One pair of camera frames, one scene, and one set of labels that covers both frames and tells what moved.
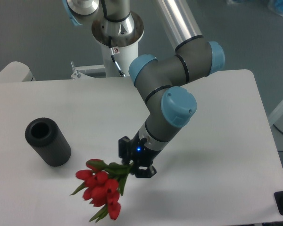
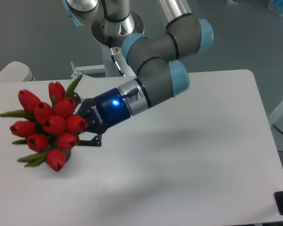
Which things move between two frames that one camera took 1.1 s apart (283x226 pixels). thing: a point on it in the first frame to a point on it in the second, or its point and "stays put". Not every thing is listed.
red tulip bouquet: [103, 184] to [50, 128]
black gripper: [134, 149] to [106, 109]
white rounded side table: [14, 71] stays put
